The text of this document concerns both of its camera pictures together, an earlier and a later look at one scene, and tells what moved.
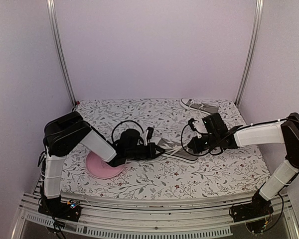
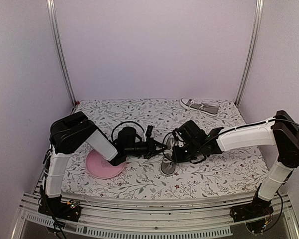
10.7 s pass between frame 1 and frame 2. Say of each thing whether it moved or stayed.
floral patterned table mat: stayed
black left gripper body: stayed
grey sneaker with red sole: moved
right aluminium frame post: stayed
